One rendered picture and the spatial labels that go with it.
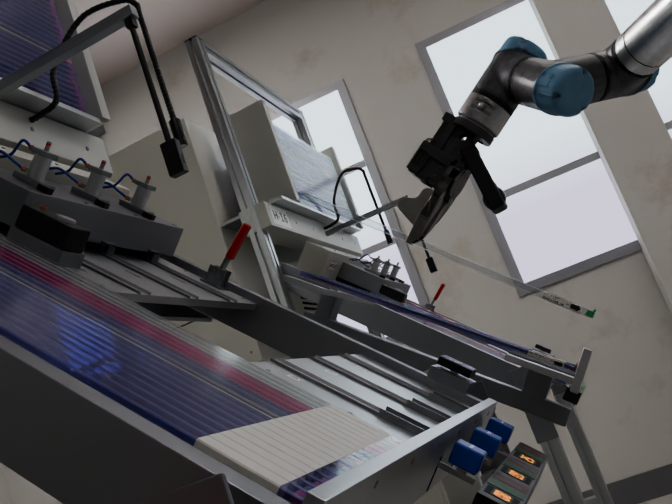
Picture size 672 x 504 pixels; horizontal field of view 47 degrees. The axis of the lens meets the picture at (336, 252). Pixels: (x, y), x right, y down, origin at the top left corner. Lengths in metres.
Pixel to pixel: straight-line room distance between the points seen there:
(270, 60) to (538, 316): 2.07
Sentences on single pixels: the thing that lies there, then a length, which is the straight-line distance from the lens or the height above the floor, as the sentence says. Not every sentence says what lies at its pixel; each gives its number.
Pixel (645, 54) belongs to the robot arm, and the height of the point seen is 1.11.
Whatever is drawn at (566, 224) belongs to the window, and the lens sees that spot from 3.96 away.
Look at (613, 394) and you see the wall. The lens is 3.94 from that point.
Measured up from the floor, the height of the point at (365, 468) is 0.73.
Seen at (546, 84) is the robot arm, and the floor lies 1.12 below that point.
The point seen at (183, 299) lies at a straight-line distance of 0.99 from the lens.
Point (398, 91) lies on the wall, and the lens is 4.25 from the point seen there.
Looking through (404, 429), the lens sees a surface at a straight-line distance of 0.78.
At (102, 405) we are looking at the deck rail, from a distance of 0.48.
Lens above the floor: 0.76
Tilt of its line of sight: 13 degrees up
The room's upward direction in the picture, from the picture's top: 20 degrees counter-clockwise
